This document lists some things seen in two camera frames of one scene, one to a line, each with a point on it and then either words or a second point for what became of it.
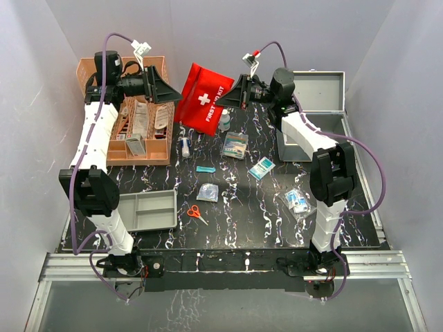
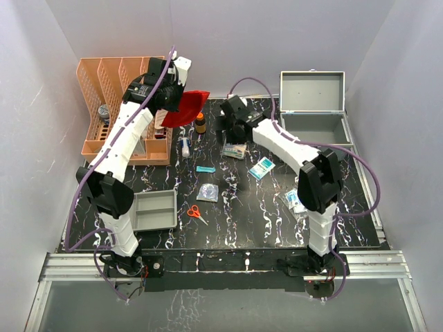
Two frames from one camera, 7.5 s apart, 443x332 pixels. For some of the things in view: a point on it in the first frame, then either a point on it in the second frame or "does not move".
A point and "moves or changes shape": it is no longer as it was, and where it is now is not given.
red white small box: (160, 133) does not move
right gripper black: (237, 98) -> (231, 140)
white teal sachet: (261, 168) does not move
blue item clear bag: (208, 192) does not move
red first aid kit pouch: (198, 109) moves or changes shape
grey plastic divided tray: (149, 210) does not move
